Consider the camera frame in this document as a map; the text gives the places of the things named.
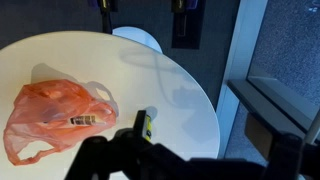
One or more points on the red plastic bag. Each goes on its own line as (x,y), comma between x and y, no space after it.
(58,112)

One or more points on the yellow-capped supplement bottle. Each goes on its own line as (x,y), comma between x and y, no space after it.
(142,125)

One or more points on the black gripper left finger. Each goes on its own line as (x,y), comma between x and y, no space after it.
(87,164)

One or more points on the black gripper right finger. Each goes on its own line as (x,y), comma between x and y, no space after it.
(285,160)

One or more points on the round white table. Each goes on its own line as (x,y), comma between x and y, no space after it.
(133,75)

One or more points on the black tripod stand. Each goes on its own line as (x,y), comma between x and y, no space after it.
(106,7)

